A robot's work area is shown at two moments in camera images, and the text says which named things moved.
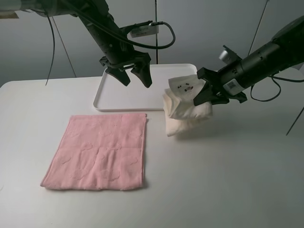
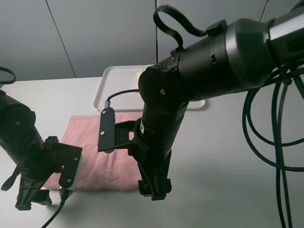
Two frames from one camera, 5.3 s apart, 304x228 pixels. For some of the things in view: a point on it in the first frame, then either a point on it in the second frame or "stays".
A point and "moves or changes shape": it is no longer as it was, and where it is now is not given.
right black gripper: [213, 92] -> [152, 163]
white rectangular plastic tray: [112, 94] stays
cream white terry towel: [181, 113] moves or changes shape
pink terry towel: [99, 152] stays
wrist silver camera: [144, 31] -> [71, 157]
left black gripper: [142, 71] -> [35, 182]
